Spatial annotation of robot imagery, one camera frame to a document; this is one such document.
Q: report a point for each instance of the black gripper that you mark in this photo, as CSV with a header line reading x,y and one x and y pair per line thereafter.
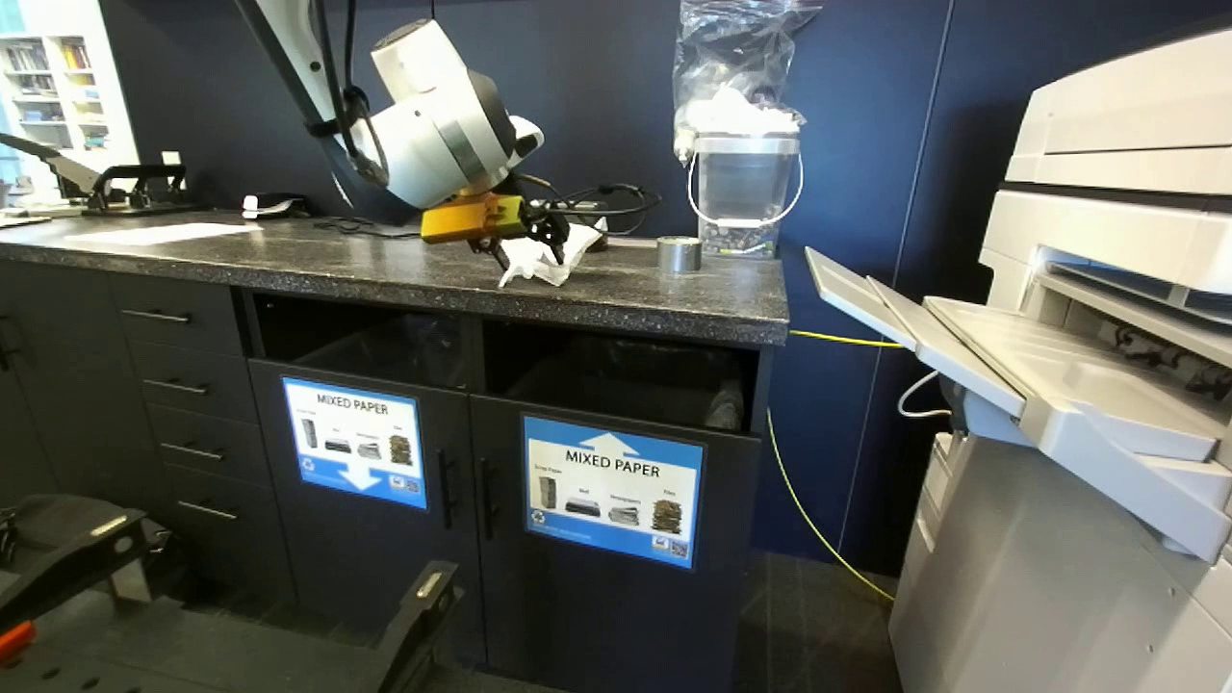
x,y
539,234

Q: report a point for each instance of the large white tissue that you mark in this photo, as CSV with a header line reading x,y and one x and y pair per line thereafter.
x,y
550,263

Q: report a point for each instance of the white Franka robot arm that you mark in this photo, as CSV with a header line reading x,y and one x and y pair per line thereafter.
x,y
444,129

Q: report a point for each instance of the black cabinet with stone counter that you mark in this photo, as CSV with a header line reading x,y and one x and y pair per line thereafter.
x,y
386,276

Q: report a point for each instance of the clear plastic bucket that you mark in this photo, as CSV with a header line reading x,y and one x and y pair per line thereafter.
x,y
745,185

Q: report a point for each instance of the mixed paper sign arrow up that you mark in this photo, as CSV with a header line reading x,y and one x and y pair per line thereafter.
x,y
612,489

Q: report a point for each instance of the mixed paper sign arrow down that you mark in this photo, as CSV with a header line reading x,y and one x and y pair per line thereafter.
x,y
356,446

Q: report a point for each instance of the clear plastic bag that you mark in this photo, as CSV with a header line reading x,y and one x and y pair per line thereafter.
x,y
736,63

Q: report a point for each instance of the black door arrow down sign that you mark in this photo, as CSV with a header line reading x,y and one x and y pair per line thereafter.
x,y
346,565

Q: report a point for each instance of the black heavy duty stapler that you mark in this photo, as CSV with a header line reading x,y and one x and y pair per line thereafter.
x,y
137,192

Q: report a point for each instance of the white shelf with booklets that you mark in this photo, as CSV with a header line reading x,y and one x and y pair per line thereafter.
x,y
59,91

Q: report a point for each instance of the large white office printer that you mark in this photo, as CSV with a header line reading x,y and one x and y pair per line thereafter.
x,y
1090,580

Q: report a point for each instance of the yellow wrist camera box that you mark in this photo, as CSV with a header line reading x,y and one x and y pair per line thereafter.
x,y
468,219

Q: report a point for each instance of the black metal bracket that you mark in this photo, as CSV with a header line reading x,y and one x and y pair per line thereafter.
x,y
415,616

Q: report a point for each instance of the black metal cart frame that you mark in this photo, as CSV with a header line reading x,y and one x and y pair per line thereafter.
x,y
61,541

